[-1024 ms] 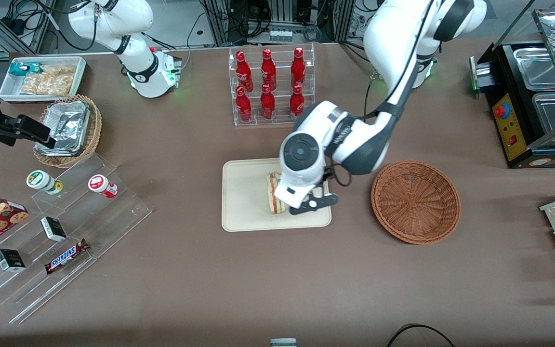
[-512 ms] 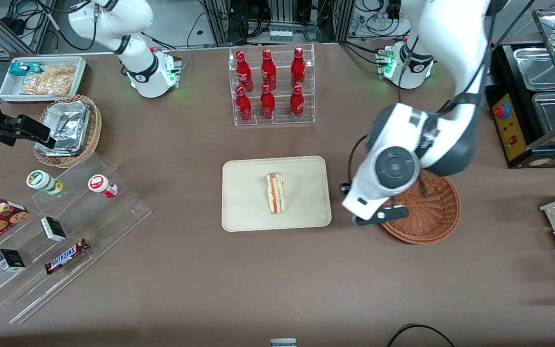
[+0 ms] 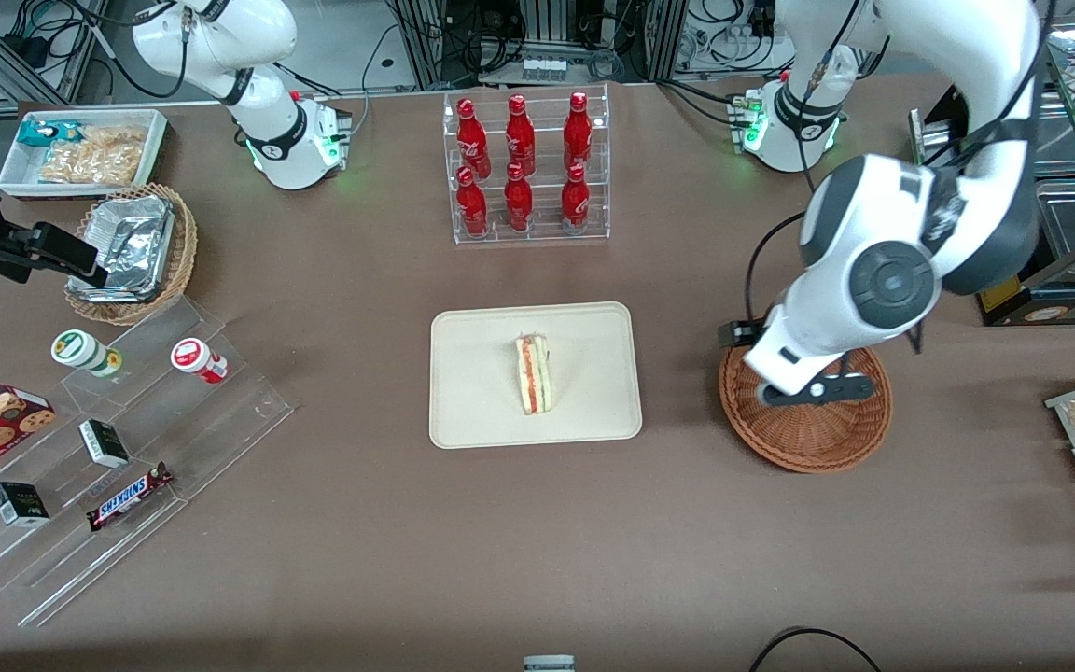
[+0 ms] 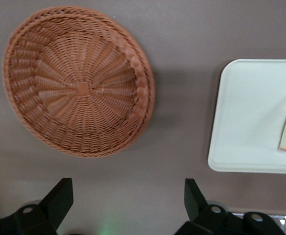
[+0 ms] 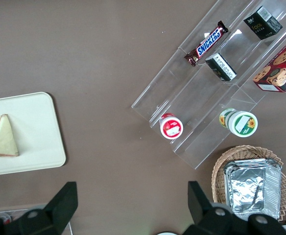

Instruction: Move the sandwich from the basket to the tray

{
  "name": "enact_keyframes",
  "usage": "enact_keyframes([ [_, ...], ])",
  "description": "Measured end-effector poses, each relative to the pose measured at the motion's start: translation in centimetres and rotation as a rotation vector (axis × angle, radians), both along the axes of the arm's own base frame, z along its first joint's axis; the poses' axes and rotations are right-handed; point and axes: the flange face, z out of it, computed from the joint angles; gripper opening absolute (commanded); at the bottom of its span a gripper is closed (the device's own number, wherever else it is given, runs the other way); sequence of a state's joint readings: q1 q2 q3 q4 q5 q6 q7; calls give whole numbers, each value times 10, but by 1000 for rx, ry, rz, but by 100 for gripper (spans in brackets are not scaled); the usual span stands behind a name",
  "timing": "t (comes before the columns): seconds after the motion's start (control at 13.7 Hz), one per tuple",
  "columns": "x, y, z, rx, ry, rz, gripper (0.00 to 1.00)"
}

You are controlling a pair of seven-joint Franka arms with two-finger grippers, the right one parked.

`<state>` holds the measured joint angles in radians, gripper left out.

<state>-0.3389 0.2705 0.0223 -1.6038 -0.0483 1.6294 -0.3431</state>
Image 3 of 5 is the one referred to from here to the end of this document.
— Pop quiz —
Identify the light tan wicker basket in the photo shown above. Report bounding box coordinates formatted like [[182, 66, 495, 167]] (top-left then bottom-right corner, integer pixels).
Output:
[[64, 183, 199, 327]]

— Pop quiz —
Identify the teal snack packet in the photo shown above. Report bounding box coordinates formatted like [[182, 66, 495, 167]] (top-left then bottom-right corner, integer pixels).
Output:
[[17, 119, 81, 148]]

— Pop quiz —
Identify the small black box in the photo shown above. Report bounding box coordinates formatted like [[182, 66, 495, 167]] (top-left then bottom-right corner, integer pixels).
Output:
[[0, 482, 50, 528], [78, 419, 131, 469]]

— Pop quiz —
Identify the triangular sandwich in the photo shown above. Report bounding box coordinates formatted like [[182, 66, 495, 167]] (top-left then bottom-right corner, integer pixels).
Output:
[[513, 333, 553, 417]]

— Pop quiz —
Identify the beige plastic tray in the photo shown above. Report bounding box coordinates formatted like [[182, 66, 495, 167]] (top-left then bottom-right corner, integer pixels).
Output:
[[429, 301, 643, 450]]

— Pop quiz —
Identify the brown round wicker basket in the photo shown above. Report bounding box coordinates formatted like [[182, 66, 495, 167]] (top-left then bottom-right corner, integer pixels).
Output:
[[718, 343, 893, 474]]

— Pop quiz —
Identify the red cola bottle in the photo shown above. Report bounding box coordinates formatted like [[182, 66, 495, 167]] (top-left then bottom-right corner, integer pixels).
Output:
[[564, 91, 593, 169], [506, 94, 537, 176], [456, 166, 489, 237], [456, 98, 492, 178], [504, 162, 534, 232], [561, 163, 591, 234]]

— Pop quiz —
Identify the white rectangular bin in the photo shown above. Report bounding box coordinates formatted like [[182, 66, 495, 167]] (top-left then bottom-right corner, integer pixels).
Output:
[[0, 108, 170, 200]]

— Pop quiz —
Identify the clear bag of chips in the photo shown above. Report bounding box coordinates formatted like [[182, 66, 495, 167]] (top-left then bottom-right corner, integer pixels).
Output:
[[38, 126, 148, 186]]

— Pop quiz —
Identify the green and white cup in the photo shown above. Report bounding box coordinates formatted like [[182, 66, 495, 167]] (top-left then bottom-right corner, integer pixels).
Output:
[[50, 329, 123, 379]]

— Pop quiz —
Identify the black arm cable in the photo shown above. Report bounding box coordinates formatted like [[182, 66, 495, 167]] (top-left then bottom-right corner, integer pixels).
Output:
[[745, 0, 1042, 356]]

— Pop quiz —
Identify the clear acrylic bottle rack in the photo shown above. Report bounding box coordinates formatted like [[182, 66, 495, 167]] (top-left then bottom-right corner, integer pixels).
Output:
[[442, 82, 611, 245]]

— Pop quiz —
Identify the aluminium foil container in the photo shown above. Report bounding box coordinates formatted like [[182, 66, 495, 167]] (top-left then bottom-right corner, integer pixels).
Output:
[[66, 194, 176, 301]]

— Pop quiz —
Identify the clear acrylic step shelf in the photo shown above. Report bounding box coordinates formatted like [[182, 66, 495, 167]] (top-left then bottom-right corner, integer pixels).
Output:
[[0, 297, 296, 628]]

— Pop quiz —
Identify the red and white cup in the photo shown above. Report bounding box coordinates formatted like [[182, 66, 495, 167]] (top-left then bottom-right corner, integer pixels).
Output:
[[170, 338, 230, 385]]

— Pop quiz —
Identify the black cable loop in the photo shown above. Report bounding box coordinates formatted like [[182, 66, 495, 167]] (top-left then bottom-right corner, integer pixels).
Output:
[[747, 627, 884, 672]]

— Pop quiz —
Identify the snickers chocolate bar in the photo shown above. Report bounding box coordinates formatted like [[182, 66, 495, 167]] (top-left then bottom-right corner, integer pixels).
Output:
[[86, 462, 175, 533]]

